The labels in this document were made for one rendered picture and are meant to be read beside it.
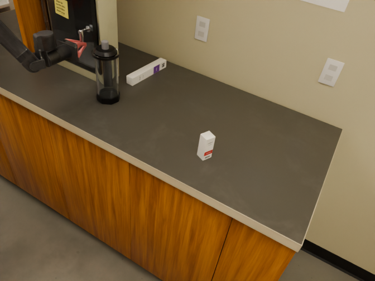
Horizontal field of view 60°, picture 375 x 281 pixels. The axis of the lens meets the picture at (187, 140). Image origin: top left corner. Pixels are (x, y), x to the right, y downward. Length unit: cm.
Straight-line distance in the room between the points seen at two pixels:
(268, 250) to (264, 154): 36
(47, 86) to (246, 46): 93
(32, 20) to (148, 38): 58
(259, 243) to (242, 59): 87
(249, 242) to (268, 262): 10
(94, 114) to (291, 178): 83
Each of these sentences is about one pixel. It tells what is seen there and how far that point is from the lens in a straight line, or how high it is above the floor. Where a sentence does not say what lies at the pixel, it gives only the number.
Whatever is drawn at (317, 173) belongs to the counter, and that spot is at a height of 94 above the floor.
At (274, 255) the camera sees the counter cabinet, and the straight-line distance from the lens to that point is 123.
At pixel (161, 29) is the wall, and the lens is 181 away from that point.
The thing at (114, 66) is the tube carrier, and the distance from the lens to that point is 138.
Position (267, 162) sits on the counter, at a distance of 129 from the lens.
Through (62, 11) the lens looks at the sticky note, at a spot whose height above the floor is 123.
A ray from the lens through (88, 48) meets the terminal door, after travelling 154.
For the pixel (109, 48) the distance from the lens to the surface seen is 138.
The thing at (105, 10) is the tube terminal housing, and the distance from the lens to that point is 147.
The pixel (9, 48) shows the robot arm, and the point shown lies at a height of 123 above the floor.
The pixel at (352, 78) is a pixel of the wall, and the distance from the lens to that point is 154.
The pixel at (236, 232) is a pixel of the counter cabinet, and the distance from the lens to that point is 122.
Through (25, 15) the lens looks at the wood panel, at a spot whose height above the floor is 118.
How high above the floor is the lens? 179
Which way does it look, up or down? 41 degrees down
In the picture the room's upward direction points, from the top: 8 degrees clockwise
